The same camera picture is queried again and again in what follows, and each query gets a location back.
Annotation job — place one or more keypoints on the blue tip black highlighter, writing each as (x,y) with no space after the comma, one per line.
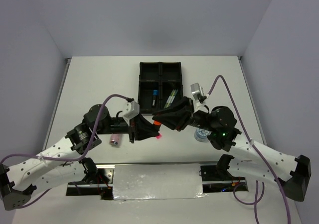
(154,101)

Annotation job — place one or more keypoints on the pink bottle of pens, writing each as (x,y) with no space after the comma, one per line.
(115,140)

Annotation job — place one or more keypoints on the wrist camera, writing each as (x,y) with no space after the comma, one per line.
(130,110)
(199,96)

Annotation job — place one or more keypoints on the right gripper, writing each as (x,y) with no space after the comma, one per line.
(181,107)

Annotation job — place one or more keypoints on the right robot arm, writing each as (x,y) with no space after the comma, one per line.
(244,157)

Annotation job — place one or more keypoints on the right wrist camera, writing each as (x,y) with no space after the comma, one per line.
(199,96)

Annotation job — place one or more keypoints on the black compartment tray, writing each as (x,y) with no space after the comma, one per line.
(162,76)

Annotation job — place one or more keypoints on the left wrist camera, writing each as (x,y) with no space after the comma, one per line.
(130,110)

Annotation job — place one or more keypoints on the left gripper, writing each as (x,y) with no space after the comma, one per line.
(139,128)

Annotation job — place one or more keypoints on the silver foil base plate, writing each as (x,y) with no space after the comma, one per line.
(157,182)

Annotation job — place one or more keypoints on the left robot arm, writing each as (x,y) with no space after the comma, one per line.
(64,162)

